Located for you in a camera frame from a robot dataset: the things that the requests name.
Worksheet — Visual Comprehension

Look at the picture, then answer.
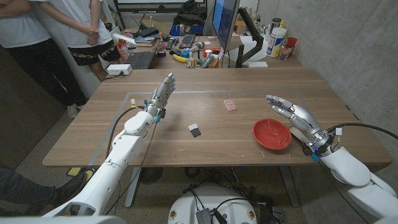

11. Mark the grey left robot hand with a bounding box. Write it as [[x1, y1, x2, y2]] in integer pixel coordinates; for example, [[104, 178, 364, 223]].
[[145, 72, 177, 123]]

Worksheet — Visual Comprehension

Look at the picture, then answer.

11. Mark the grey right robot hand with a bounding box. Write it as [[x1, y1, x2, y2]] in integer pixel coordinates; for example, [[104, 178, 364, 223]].
[[265, 94, 336, 156]]

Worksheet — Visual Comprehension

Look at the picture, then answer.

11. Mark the red bowl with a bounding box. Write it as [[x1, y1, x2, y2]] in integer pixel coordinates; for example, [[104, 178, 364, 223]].
[[252, 118, 292, 151]]

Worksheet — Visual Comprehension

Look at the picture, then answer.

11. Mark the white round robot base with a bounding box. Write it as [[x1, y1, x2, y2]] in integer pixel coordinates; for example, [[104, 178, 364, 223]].
[[167, 185, 258, 224]]

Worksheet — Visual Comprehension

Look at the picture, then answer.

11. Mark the black and white battery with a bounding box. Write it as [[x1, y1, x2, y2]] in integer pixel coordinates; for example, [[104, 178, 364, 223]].
[[188, 123, 201, 138]]

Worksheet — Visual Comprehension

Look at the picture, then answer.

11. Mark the beige oval case black rim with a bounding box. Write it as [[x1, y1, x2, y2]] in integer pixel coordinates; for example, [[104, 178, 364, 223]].
[[288, 126, 312, 147]]

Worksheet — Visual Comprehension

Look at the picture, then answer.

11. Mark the black laptop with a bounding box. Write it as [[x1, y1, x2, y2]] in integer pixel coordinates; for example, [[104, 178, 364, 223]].
[[123, 43, 167, 70]]

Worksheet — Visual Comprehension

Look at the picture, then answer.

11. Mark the stack of books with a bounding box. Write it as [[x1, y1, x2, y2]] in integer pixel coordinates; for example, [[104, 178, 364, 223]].
[[134, 33, 160, 47]]

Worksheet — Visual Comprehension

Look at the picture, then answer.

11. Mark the black keyboard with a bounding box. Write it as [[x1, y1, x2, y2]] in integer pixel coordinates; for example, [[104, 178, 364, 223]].
[[178, 34, 197, 49]]

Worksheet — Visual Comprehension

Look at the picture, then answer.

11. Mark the black flat device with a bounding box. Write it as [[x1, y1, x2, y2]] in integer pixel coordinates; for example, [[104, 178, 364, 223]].
[[138, 27, 160, 38]]

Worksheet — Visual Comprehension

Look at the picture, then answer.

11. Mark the white snack bag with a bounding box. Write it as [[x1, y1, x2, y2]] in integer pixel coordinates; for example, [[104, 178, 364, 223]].
[[111, 32, 137, 49]]

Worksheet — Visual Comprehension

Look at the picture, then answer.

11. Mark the clear glass jar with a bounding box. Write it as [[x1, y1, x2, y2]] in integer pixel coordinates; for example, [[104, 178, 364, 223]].
[[279, 43, 295, 60]]

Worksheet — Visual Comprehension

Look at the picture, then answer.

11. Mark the pink patterned packet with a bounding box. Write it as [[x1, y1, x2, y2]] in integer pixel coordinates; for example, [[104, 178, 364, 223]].
[[223, 99, 238, 112]]

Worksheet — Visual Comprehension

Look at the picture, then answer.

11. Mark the grey table leg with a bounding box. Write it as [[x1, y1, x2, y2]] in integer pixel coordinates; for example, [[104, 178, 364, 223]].
[[279, 164, 300, 208], [124, 167, 142, 208]]

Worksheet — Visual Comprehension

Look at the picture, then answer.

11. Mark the blue bin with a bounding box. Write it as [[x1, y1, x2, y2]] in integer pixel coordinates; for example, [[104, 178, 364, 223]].
[[170, 24, 205, 37]]

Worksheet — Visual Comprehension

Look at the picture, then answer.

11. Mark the red cup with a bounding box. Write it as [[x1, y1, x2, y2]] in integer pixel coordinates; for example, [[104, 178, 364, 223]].
[[285, 37, 298, 57]]

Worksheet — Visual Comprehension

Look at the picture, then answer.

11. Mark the white tub blue label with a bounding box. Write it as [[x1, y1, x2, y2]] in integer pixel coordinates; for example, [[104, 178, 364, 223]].
[[266, 27, 287, 58]]

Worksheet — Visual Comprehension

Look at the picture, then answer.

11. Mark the round black floor fan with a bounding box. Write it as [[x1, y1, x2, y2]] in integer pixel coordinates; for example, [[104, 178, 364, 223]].
[[139, 167, 164, 185]]

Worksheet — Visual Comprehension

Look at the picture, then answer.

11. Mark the black backpack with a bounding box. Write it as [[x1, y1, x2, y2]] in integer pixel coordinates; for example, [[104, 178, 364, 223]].
[[172, 0, 208, 27]]

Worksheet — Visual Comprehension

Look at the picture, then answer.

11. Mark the white paper sheet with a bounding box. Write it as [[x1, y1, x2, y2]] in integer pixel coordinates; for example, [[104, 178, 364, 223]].
[[239, 34, 269, 63]]

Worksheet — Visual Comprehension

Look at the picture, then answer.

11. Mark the computer monitor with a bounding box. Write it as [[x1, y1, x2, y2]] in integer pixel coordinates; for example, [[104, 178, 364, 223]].
[[211, 0, 241, 52]]

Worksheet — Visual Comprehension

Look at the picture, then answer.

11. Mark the cardboard box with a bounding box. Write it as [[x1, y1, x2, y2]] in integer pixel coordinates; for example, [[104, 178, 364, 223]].
[[233, 19, 247, 34]]

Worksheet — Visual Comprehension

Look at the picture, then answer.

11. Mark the person in camouflage shorts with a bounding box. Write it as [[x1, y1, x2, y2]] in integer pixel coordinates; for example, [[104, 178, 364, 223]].
[[30, 0, 122, 82]]

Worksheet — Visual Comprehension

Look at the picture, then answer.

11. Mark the person in black trousers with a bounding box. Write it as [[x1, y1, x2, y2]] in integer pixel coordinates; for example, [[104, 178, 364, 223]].
[[0, 0, 88, 119]]

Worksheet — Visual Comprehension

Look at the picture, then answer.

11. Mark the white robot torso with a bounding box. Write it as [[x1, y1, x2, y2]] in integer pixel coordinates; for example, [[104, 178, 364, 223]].
[[0, 215, 127, 224]]

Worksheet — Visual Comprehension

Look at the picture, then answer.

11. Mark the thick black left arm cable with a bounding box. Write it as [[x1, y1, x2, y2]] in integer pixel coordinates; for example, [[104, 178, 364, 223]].
[[105, 105, 147, 158]]

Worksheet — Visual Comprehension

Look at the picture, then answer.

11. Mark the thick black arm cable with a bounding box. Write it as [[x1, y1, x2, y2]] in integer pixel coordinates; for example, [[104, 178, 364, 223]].
[[105, 105, 147, 158], [326, 122, 398, 140]]

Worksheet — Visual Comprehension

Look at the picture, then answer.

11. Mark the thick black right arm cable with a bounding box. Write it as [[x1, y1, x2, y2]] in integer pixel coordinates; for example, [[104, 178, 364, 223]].
[[326, 122, 398, 140]]

